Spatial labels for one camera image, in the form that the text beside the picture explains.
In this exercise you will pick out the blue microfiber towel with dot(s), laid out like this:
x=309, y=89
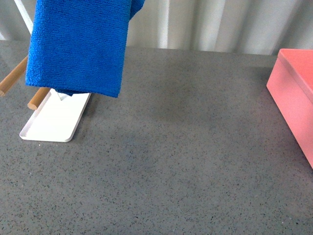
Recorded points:
x=78, y=46

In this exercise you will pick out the white towel rack stand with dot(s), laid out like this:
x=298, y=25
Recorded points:
x=33, y=114

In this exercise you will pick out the pink plastic box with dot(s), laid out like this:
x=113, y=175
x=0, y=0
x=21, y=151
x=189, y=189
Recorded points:
x=291, y=86

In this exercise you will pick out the white pleated curtain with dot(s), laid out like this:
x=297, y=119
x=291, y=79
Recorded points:
x=240, y=26

